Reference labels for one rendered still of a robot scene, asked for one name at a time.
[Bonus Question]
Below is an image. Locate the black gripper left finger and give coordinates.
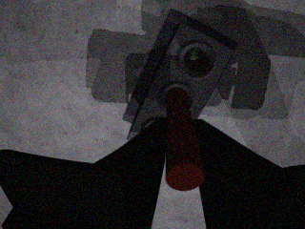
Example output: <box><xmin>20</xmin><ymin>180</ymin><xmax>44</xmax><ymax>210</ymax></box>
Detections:
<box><xmin>0</xmin><ymin>118</ymin><xmax>167</xmax><ymax>229</ymax></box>

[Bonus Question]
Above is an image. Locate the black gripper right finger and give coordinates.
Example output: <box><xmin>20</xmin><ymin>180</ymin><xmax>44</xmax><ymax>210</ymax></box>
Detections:
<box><xmin>194</xmin><ymin>118</ymin><xmax>305</xmax><ymax>229</ymax></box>

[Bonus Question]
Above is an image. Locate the dark red cylinder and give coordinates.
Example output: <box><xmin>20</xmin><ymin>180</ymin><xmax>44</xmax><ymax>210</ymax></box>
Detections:
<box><xmin>165</xmin><ymin>89</ymin><xmax>205</xmax><ymax>191</ymax></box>

